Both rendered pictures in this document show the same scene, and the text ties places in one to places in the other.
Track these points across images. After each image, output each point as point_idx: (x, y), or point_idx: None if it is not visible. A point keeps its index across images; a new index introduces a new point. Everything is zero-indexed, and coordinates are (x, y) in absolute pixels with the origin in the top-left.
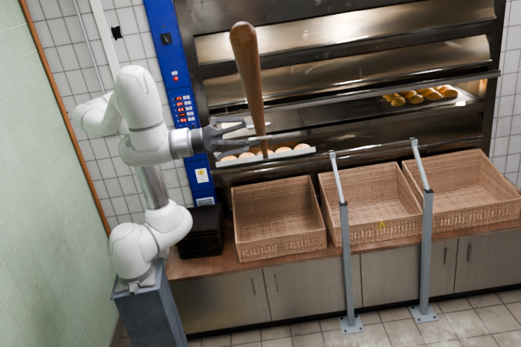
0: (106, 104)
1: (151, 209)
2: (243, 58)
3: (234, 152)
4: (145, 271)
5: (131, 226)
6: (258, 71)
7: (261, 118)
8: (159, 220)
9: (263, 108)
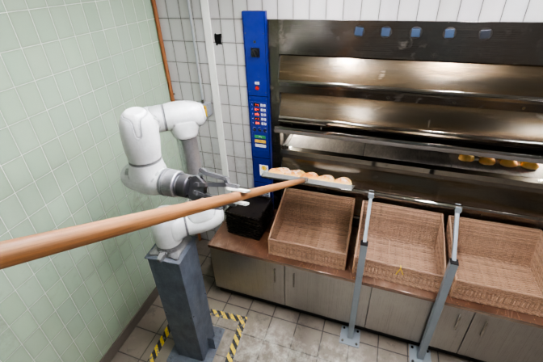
0: (162, 113)
1: (190, 200)
2: None
3: None
4: (174, 246)
5: None
6: (2, 267)
7: (181, 217)
8: None
9: (162, 221)
